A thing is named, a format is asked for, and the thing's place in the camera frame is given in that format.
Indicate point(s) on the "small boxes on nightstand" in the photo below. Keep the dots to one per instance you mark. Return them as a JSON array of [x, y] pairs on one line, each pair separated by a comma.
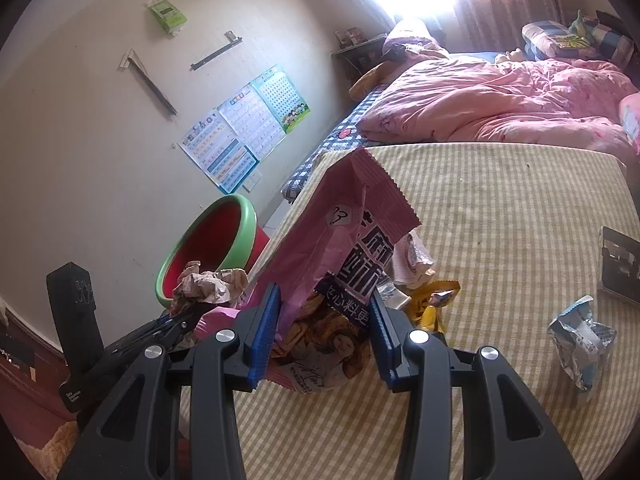
[[348, 36]]

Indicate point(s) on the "green bordered wall poster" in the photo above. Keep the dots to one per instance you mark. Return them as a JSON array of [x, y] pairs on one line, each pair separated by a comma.
[[280, 97]]

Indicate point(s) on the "brown paper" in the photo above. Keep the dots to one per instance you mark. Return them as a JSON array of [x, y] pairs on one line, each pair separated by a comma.
[[210, 282]]

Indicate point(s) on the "yellow snack wrapper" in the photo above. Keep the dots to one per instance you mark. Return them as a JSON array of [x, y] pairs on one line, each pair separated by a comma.
[[435, 300]]

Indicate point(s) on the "dark wall rail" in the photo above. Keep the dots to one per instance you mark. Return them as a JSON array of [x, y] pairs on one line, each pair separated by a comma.
[[215, 52]]

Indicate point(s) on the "silver blue wrapper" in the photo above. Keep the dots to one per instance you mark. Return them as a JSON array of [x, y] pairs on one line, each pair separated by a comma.
[[580, 345]]

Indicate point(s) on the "tan plush pillow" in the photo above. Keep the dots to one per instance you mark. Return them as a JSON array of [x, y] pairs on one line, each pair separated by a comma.
[[370, 80]]

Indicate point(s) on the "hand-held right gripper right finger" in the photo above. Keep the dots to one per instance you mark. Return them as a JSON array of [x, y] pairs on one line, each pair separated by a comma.
[[382, 340]]

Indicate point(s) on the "blue checked bedsheet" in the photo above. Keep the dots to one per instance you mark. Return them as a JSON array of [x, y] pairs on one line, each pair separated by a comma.
[[330, 140]]

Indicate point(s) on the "blue checked pillow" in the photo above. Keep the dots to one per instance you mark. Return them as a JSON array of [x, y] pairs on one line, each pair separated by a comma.
[[542, 40], [612, 45]]

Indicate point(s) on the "pink floral pillow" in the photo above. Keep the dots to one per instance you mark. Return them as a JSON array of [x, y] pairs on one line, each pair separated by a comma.
[[631, 120]]

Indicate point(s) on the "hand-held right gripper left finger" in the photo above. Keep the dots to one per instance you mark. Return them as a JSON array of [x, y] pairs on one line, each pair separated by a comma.
[[265, 330]]

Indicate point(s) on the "white wall outlet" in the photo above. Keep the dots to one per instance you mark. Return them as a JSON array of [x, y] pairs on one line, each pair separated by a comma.
[[253, 181]]

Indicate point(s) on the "white chart wall poster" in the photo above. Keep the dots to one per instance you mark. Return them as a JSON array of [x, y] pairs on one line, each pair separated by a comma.
[[252, 122]]

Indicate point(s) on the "red bin with green rim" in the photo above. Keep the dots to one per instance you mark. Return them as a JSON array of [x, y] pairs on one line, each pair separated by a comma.
[[215, 230]]

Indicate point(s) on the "white pink paper wrapper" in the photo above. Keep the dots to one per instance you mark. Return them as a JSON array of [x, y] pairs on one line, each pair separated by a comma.
[[412, 255]]

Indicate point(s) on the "rolled pink quilt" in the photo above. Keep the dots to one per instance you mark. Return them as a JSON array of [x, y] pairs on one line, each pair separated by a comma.
[[415, 35]]

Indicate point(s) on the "pink printed snack bag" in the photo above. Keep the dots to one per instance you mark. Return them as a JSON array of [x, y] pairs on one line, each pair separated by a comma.
[[325, 210]]

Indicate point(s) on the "metal wall bracket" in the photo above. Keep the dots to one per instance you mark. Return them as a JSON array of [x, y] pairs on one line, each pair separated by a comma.
[[150, 85]]

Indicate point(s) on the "green yellow book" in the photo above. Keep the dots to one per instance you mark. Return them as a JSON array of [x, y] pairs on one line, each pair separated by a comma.
[[572, 42]]

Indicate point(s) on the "yellow striped tablecloth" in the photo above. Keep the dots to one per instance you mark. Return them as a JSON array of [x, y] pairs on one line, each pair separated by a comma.
[[500, 235]]

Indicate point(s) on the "green wall box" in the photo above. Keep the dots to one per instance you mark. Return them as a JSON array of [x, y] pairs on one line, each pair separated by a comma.
[[167, 16]]

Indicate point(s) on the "dark wooden nightstand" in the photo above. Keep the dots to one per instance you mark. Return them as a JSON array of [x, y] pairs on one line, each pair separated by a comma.
[[355, 57]]

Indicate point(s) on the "green plush toy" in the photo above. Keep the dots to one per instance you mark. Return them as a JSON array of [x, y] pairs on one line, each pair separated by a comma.
[[580, 22]]

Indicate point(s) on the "black garment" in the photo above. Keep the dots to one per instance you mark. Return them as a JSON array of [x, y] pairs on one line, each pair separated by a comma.
[[398, 50]]

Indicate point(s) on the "blue chart wall poster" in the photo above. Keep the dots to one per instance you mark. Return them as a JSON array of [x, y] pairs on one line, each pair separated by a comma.
[[220, 155]]

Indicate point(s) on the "white doll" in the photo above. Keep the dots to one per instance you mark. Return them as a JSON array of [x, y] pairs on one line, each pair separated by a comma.
[[509, 56]]

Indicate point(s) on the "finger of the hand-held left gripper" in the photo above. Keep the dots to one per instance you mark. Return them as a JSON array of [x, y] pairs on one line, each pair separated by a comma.
[[165, 321], [175, 337]]

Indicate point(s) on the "smartphone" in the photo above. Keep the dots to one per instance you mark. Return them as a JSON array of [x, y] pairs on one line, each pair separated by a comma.
[[622, 265]]

